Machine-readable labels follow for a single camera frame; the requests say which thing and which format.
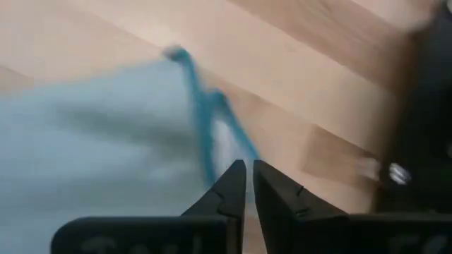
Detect light blue teal-edged towel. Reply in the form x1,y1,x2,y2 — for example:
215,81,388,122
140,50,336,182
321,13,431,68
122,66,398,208
0,44,261,254

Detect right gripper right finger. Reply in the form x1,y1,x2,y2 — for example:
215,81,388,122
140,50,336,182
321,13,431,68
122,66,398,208
253,159,452,254

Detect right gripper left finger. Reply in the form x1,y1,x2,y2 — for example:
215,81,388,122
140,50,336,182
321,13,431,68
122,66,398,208
51,159,247,254

